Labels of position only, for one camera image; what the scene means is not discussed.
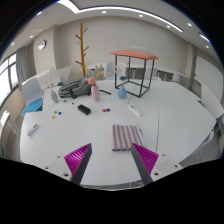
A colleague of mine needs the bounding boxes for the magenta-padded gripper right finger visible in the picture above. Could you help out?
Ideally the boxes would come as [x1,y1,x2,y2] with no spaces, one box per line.
[130,142,185,186]

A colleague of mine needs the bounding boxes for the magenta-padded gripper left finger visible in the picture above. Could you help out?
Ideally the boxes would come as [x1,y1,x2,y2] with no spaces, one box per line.
[42,142,93,186]

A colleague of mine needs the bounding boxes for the grey purple striped towel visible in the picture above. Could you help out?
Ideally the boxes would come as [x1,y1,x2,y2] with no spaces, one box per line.
[110,123,146,152]

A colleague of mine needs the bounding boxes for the white whiteboard eraser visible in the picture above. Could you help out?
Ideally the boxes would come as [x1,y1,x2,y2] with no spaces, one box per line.
[128,104,144,118]

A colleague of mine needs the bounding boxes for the black rectangular case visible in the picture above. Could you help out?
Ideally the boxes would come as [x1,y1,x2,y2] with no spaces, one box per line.
[76,103,92,116]

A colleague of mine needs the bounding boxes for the white remote control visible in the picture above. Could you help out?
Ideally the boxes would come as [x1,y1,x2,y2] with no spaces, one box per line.
[26,122,41,137]

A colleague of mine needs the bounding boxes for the green vase with dried flowers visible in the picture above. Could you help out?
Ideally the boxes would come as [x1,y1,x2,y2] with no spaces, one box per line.
[45,67,60,104]

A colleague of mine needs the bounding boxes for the pink vase with flowers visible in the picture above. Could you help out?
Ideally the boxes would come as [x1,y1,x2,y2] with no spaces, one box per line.
[85,65,101,103]

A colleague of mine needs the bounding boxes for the grey backpack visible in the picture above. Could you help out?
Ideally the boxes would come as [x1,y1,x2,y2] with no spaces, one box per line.
[57,79,93,100]

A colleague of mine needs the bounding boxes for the blue vase with dried flowers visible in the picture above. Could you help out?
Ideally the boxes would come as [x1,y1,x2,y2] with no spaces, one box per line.
[112,65,128,100]

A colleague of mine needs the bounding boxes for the black pen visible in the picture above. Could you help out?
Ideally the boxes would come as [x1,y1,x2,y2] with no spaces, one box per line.
[98,88,113,96]

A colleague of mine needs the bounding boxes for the white chair with blue seat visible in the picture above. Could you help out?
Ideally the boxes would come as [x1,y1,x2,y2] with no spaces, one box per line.
[20,76,45,117]

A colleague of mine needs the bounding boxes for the window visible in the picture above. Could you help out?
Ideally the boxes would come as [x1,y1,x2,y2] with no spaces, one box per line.
[0,52,19,108]

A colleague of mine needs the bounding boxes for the grey curtain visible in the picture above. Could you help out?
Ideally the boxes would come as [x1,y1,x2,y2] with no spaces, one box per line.
[15,46,30,86]

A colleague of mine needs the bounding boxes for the wooden coat rack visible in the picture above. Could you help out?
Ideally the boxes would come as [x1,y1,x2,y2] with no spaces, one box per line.
[74,21,91,77]

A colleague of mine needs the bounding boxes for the ceiling spot lights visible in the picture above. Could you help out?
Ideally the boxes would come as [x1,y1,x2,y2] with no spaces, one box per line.
[10,9,211,47]

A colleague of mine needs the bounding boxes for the curved ceiling light strip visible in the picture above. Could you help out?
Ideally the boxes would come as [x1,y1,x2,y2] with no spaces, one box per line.
[56,0,185,34]

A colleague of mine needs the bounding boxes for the black frame orange top stand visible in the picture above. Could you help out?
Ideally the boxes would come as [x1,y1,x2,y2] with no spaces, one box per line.
[108,49,160,99]

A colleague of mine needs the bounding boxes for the round wall clock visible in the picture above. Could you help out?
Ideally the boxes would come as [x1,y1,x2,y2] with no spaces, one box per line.
[36,39,48,52]

